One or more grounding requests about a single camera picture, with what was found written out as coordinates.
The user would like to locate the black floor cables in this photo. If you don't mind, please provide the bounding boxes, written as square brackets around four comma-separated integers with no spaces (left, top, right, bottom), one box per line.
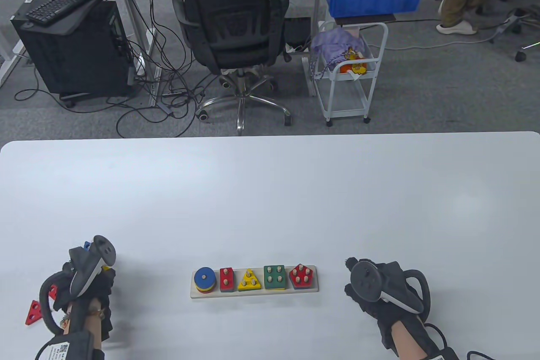
[15,0,220,139]

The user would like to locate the yellow triangle block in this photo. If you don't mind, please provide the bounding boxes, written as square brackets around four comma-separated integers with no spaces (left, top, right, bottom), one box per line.
[238,268,259,292]

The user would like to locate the person's left hand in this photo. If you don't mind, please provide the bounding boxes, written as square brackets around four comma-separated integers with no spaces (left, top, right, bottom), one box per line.
[51,261,116,341]

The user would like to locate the green square block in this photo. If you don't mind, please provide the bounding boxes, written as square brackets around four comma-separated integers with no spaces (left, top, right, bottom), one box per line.
[264,265,288,289]

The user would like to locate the black mesh office chair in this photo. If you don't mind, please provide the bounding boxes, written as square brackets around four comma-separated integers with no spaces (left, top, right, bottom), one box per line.
[172,0,292,135]

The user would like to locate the white floor cable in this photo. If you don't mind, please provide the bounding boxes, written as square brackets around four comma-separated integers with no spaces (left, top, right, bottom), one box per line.
[380,35,502,50]

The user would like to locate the black chair caster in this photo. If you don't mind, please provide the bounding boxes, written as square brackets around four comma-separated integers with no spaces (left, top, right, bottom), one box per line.
[515,41,540,63]

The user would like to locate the white table leg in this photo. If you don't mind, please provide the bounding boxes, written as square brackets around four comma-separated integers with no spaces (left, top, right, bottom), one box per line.
[0,27,26,86]

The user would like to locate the orange yellow toy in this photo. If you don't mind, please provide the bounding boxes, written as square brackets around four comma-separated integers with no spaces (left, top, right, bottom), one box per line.
[340,50,367,76]

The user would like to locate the blue disc block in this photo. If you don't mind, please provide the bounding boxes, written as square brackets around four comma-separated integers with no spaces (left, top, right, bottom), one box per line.
[194,268,216,289]

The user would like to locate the black floor box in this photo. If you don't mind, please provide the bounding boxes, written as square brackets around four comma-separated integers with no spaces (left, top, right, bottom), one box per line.
[283,17,313,50]

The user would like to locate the white desk frame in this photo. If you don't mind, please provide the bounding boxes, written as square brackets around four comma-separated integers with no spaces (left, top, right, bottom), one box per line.
[105,0,161,108]

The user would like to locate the black keyboard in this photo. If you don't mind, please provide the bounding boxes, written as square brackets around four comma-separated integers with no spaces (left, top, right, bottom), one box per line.
[26,0,106,25]

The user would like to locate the wooden peg board with posts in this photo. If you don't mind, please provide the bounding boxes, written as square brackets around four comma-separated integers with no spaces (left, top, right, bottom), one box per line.
[190,265,320,299]

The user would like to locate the person's right hand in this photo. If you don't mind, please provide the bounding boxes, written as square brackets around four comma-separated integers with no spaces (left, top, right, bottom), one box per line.
[344,257,431,350]

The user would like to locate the brown board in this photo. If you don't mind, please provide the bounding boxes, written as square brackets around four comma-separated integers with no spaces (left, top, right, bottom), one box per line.
[333,14,397,25]

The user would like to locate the purple cloth bag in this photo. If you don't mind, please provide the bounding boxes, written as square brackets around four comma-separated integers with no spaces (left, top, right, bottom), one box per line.
[310,29,365,80]

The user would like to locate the red triangle block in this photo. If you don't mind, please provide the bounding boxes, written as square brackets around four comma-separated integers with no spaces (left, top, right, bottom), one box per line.
[25,300,43,326]

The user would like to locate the black box with white label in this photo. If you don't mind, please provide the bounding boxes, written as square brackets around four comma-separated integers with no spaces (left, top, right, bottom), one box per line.
[426,347,460,360]
[35,332,95,360]

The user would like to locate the person's left forearm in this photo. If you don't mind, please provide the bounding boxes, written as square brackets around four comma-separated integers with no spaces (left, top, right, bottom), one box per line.
[59,299,104,360]

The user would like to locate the black computer tower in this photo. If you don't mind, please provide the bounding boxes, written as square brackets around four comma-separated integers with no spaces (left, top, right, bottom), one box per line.
[11,0,131,97]

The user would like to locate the red pentagon block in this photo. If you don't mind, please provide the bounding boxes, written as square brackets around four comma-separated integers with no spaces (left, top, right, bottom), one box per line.
[289,264,314,289]

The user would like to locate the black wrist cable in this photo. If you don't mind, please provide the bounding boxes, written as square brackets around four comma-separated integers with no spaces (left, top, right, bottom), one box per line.
[424,323,494,360]

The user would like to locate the black white hand controller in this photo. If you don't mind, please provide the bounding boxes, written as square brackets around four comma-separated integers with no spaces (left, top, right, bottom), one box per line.
[350,261,431,315]
[39,235,116,335]

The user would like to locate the brown bracelet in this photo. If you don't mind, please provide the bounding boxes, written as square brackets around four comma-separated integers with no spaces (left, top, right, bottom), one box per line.
[59,309,106,329]

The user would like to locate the person's right forearm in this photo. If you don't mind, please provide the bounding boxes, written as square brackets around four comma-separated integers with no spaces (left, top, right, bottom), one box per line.
[392,322,448,360]

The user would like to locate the white trolley cart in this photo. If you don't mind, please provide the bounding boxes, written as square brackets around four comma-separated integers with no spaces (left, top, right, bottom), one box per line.
[314,20,389,127]

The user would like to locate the grey power strip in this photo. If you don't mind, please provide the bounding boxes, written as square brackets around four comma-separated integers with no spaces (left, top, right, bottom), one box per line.
[496,16,521,33]

